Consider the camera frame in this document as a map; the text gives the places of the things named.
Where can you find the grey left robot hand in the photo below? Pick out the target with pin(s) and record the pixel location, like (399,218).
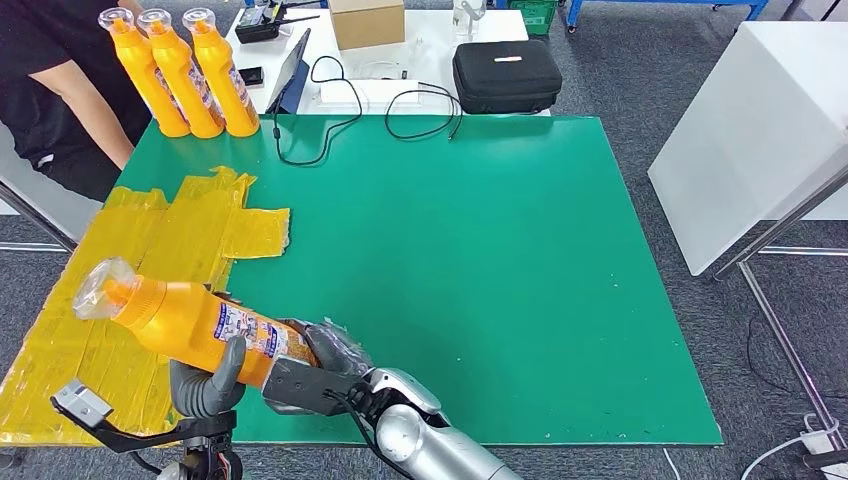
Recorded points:
(205,387)

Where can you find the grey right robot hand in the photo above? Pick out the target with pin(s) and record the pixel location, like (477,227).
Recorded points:
(338,351)

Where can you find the orange detergent bottle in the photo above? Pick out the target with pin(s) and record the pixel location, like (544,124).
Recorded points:
(179,318)
(182,73)
(142,73)
(222,69)

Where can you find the person's right forearm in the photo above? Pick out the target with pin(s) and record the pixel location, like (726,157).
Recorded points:
(93,116)

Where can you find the person's left forearm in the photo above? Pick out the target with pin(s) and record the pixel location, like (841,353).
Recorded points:
(130,5)

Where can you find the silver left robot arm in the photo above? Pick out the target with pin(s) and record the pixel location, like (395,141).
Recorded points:
(199,457)

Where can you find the yellow taped plastic sheet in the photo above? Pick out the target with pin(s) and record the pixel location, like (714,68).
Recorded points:
(132,252)

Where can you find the green table mat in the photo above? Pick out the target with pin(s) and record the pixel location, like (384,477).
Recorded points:
(430,212)

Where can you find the white bench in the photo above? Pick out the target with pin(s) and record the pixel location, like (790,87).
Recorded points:
(46,212)

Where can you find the dark blue tablet case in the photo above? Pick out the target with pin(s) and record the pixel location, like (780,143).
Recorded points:
(289,71)

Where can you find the black phone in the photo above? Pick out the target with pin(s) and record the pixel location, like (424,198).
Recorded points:
(251,75)

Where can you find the black carrying case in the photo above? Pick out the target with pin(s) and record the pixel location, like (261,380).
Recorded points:
(506,78)

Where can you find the white table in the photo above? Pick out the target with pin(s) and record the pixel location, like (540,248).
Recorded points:
(430,40)

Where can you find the cardboard box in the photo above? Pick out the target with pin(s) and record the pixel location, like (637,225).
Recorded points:
(366,25)

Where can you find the black radio controller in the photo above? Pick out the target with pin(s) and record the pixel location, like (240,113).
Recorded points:
(256,25)

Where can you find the person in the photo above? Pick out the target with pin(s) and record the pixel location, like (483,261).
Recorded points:
(40,79)

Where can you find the green plastic crate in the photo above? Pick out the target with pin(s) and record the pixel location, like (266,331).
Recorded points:
(534,14)

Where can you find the white cabinet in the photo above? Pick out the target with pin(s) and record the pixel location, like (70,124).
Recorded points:
(742,132)

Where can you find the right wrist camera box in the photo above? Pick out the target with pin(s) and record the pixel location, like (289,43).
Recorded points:
(305,387)

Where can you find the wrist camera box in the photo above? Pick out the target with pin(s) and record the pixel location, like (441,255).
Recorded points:
(83,401)
(305,387)

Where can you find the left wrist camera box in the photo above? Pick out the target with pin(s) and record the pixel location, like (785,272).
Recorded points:
(83,401)

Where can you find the blue metal frame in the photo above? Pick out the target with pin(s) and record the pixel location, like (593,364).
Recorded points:
(662,2)

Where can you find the silver metal stand frame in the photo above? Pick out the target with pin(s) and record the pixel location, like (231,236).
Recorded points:
(795,213)

